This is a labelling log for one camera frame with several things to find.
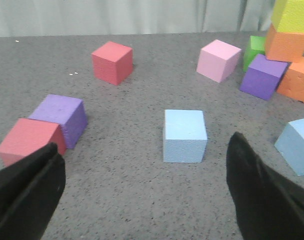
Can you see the red foam cube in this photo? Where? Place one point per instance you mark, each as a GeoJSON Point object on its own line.
{"type": "Point", "coordinates": [27, 136]}
{"type": "Point", "coordinates": [112, 62]}

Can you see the smooth orange foam cube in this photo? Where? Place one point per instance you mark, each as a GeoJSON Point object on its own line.
{"type": "Point", "coordinates": [284, 46]}

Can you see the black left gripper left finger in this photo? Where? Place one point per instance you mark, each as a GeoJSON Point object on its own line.
{"type": "Point", "coordinates": [30, 190]}

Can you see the yellow foam cube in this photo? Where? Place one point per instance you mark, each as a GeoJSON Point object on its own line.
{"type": "Point", "coordinates": [288, 16]}

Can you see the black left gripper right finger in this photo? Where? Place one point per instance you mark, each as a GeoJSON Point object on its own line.
{"type": "Point", "coordinates": [268, 205]}

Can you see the light blue foam cube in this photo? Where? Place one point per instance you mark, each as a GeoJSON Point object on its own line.
{"type": "Point", "coordinates": [184, 136]}
{"type": "Point", "coordinates": [290, 144]}

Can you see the green foam cube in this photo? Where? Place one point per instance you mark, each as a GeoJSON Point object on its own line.
{"type": "Point", "coordinates": [255, 46]}

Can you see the pink foam cube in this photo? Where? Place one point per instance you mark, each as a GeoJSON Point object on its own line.
{"type": "Point", "coordinates": [218, 60]}

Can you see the grey curtain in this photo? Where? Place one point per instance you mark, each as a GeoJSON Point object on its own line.
{"type": "Point", "coordinates": [21, 18]}

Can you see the purple foam cube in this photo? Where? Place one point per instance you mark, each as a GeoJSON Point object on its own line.
{"type": "Point", "coordinates": [262, 77]}
{"type": "Point", "coordinates": [68, 112]}

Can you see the dented orange foam cube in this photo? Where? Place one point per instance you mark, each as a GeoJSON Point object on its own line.
{"type": "Point", "coordinates": [292, 83]}

